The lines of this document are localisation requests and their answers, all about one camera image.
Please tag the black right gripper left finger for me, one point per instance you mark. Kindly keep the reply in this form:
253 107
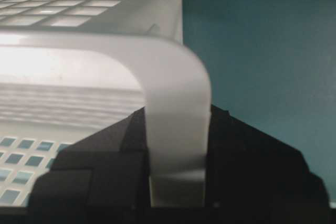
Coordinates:
103 178

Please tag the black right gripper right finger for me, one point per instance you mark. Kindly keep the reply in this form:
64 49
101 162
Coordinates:
252 177

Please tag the white perforated plastic basket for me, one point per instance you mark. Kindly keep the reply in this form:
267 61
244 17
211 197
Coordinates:
70 68

